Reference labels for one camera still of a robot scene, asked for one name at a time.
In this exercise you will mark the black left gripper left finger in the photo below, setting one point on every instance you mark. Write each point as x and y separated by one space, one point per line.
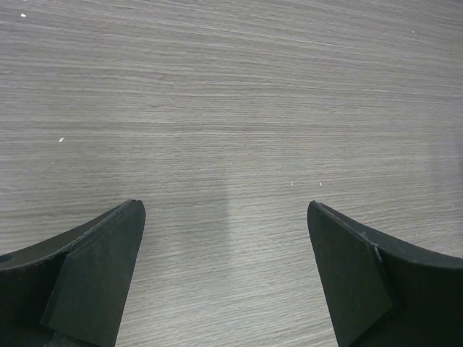
71 289

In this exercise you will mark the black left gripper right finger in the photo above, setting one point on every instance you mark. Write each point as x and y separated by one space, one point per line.
382 291

